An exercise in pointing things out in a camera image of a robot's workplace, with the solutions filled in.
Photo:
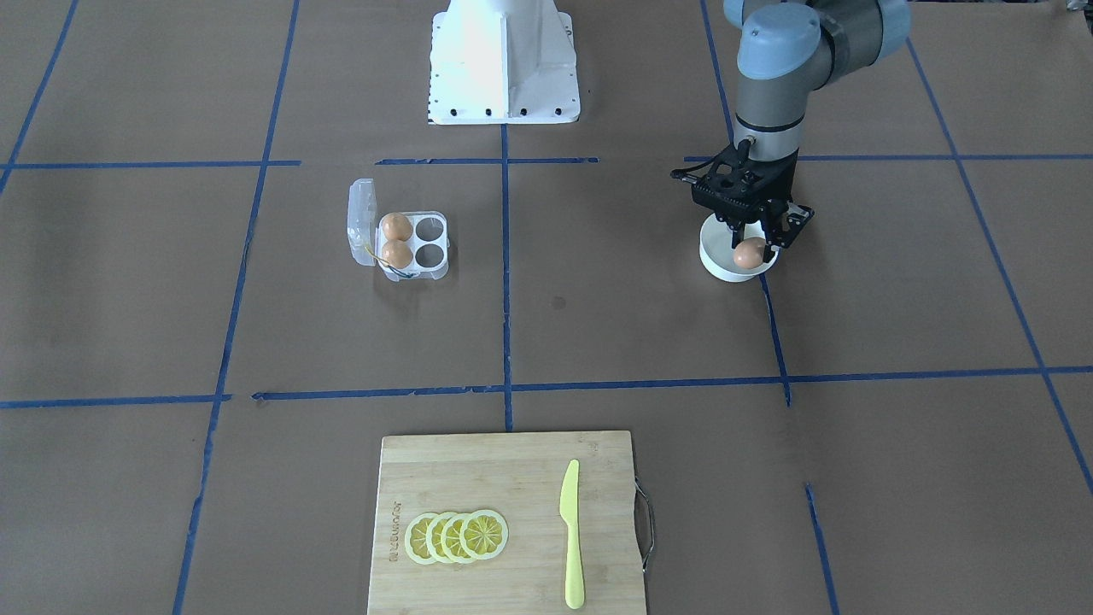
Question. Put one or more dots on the white bowl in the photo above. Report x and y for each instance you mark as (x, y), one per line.
(717, 253)

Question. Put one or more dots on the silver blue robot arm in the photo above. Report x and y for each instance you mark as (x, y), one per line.
(787, 50)

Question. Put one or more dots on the brown egg from bowl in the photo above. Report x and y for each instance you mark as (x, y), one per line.
(749, 254)

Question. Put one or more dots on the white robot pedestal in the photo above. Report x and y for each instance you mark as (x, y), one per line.
(503, 63)

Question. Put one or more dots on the clear plastic egg box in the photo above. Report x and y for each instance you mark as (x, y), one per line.
(430, 242)

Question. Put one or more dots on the brown egg in box rear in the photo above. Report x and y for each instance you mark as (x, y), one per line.
(396, 226)

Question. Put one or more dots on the bamboo cutting board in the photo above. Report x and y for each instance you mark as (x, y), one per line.
(507, 523)

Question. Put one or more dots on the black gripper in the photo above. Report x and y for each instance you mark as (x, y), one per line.
(782, 177)

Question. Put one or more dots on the lemon slice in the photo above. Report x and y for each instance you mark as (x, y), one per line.
(485, 534)
(435, 540)
(451, 539)
(418, 538)

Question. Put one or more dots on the brown egg in box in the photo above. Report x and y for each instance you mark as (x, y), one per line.
(396, 226)
(397, 254)

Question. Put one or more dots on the yellow plastic knife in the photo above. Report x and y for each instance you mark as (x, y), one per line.
(574, 591)

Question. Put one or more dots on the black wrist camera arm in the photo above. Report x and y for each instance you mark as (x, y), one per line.
(730, 160)

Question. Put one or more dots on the brown egg in box front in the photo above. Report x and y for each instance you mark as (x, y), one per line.
(397, 254)

